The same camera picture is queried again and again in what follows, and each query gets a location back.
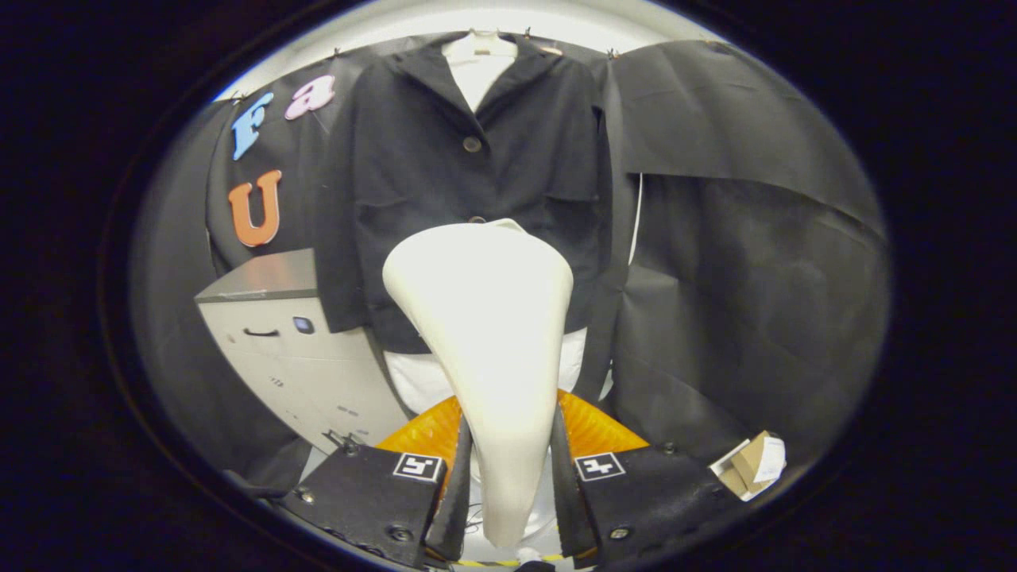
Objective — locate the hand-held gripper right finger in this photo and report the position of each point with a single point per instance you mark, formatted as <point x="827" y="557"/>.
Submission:
<point x="566" y="508"/>

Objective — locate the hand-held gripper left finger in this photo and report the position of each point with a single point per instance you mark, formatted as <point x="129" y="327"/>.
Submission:
<point x="457" y="508"/>

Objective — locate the white garment steamer head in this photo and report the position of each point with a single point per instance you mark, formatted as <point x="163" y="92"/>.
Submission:
<point x="485" y="318"/>

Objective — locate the black jacket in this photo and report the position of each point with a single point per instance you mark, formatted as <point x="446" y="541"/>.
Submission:
<point x="413" y="175"/>

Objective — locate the small cardboard box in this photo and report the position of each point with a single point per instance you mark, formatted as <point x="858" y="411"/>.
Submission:
<point x="747" y="465"/>

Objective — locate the grey drawer cabinet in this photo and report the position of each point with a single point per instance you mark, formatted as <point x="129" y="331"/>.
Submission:
<point x="302" y="373"/>

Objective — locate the black backdrop cloth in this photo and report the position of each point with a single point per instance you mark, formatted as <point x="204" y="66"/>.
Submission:
<point x="755" y="238"/>

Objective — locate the white plastic hanger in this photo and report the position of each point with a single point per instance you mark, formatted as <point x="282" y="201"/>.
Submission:
<point x="481" y="44"/>

